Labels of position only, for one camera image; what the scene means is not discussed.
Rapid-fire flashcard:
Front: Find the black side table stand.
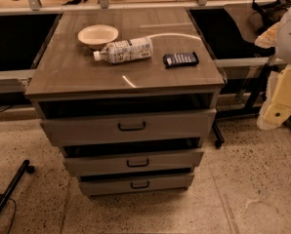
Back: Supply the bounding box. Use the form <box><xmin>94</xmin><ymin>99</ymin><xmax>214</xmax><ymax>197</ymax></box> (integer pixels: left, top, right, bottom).
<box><xmin>211</xmin><ymin>1</ymin><xmax>291</xmax><ymax>149</ymax></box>

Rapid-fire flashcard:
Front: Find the grey drawer cabinet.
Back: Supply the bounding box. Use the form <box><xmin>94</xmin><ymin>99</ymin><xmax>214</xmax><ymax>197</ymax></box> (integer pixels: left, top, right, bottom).
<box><xmin>25</xmin><ymin>7</ymin><xmax>224</xmax><ymax>183</ymax></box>

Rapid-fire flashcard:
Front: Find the black stand leg left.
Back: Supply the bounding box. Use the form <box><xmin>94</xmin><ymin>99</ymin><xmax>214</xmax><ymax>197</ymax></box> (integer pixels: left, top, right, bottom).
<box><xmin>0</xmin><ymin>160</ymin><xmax>34</xmax><ymax>214</ymax></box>

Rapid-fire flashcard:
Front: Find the grey bottom drawer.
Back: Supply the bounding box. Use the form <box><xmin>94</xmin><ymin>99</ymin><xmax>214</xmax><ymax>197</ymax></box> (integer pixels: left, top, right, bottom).
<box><xmin>79</xmin><ymin>173</ymin><xmax>194</xmax><ymax>196</ymax></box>

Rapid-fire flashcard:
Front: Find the white bowl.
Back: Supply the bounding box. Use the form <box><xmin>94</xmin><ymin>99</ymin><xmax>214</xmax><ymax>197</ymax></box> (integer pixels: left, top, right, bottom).
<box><xmin>78</xmin><ymin>24</ymin><xmax>118</xmax><ymax>50</ymax></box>

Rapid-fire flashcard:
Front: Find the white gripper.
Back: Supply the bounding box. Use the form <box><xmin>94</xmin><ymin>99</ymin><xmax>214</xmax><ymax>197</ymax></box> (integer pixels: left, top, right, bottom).
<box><xmin>257</xmin><ymin>64</ymin><xmax>291</xmax><ymax>130</ymax></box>

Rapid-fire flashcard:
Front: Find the black headset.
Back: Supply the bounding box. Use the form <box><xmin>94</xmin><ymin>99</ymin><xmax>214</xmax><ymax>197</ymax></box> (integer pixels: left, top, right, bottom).
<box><xmin>252</xmin><ymin>0</ymin><xmax>291</xmax><ymax>33</ymax></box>

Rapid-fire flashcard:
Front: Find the grey drawer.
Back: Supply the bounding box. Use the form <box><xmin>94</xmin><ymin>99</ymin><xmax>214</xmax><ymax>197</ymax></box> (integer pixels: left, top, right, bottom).
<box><xmin>79</xmin><ymin>173</ymin><xmax>194</xmax><ymax>196</ymax></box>
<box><xmin>41</xmin><ymin>109</ymin><xmax>216</xmax><ymax>146</ymax></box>
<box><xmin>63</xmin><ymin>148</ymin><xmax>203</xmax><ymax>176</ymax></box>

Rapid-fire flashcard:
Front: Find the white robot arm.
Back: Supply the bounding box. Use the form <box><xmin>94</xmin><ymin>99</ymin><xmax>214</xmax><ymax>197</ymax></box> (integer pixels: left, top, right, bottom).
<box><xmin>255</xmin><ymin>7</ymin><xmax>291</xmax><ymax>130</ymax></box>

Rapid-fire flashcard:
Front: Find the grey top drawer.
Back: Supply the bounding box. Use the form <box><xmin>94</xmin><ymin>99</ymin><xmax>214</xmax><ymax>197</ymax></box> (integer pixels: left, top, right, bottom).
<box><xmin>41</xmin><ymin>109</ymin><xmax>216</xmax><ymax>146</ymax></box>

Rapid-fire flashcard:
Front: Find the dark blue snack packet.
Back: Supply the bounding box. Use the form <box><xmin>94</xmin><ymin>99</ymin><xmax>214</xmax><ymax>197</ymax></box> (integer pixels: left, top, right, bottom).
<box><xmin>163</xmin><ymin>52</ymin><xmax>199</xmax><ymax>68</ymax></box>

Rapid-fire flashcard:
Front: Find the plastic bottle with label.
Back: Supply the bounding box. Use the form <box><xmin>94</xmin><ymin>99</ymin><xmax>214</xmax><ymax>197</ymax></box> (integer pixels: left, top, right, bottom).
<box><xmin>93</xmin><ymin>37</ymin><xmax>153</xmax><ymax>64</ymax></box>

